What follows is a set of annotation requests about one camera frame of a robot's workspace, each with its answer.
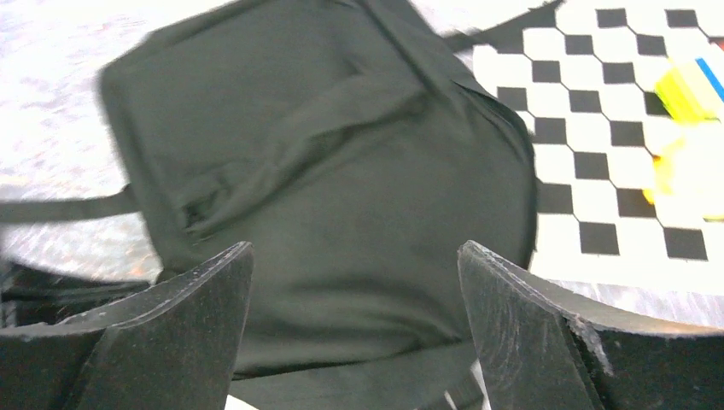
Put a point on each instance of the black white chessboard mat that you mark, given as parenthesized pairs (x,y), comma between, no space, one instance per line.
(583,82)

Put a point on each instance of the orange green block stack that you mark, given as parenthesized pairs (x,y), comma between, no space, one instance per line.
(689,171)

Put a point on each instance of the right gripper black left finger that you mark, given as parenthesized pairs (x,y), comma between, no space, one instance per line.
(71,343)

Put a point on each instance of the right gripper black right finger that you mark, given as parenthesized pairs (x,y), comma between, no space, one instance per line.
(542,346)

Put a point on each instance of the green white block stack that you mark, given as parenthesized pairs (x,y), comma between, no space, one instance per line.
(692,90)

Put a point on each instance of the black student backpack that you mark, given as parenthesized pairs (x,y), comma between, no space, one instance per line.
(348,143)

